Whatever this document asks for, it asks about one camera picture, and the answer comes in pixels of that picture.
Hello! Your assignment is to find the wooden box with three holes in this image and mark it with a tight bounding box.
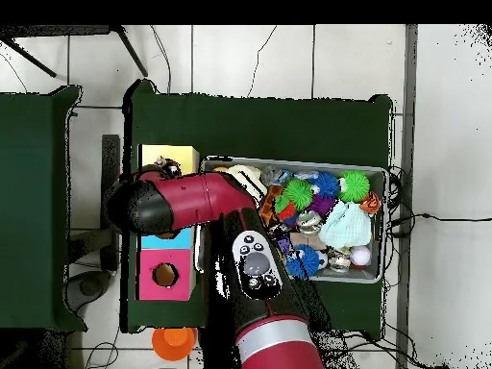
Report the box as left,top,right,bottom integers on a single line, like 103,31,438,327
136,143,201,302

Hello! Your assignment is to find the cream knitted cloth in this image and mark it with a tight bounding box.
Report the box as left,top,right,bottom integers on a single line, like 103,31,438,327
226,163,268,199

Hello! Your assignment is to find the orange plastic block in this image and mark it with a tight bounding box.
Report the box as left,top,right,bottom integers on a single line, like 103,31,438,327
258,184,284,228

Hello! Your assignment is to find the purple spiky ball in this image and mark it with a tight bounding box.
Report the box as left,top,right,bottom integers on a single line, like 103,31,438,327
307,193,337,216

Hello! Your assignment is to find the dark green tablecloth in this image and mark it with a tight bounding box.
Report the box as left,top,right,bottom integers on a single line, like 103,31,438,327
120,78,395,343

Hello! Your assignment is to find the blue spiky rubber ball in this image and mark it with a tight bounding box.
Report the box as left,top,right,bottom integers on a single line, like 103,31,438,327
308,170,341,199

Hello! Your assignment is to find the blue fuzzy ball with eyes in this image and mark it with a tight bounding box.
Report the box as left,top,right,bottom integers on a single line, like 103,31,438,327
285,244,322,281

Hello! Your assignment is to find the mint knitted cloth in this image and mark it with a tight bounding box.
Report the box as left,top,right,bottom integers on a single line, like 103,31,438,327
318,199,373,251

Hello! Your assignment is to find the tiger plush toy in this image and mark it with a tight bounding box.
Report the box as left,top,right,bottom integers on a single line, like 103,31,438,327
359,190,381,215

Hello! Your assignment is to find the white baseball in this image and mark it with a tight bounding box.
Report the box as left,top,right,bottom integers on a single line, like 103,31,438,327
348,244,373,267

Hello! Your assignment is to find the black flat panel stand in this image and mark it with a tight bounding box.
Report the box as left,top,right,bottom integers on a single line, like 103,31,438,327
100,134,121,272

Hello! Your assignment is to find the orange plastic cone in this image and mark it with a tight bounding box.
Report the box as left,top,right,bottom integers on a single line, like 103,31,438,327
151,327,198,362

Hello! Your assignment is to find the grey round base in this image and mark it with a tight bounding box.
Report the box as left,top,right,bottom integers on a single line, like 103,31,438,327
64,270,112,312

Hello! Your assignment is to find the black tripod stand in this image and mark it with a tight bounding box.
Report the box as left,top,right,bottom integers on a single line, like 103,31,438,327
0,25,149,78

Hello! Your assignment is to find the green cloth covered side table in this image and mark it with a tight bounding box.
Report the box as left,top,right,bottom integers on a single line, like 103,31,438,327
0,85,87,333

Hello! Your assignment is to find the shallow wire mesh bin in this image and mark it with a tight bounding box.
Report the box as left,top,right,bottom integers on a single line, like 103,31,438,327
193,155,389,285

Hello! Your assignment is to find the black power cable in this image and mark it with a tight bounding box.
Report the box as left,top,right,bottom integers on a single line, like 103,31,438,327
387,212,492,236

